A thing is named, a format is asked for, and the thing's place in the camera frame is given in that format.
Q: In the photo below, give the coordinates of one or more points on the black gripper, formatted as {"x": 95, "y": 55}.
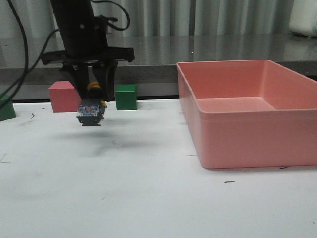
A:
{"x": 85, "y": 41}

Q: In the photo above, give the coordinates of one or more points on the yellow push button switch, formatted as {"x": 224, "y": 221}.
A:
{"x": 91, "y": 109}

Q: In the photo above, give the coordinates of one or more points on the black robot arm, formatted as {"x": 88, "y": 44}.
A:
{"x": 78, "y": 8}

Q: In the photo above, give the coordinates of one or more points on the pink cube block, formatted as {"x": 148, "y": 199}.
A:
{"x": 64, "y": 97}

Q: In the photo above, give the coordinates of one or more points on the green cube block centre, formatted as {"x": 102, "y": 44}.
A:
{"x": 126, "y": 97}

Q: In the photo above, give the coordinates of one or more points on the green cube block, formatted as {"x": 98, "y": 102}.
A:
{"x": 126, "y": 97}
{"x": 7, "y": 112}

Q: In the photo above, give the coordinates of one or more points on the green cube block left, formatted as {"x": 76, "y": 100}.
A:
{"x": 7, "y": 112}

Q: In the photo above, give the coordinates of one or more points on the pink plastic bin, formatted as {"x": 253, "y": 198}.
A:
{"x": 249, "y": 113}

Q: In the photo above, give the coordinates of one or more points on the white appliance in background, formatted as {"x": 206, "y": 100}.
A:
{"x": 303, "y": 19}

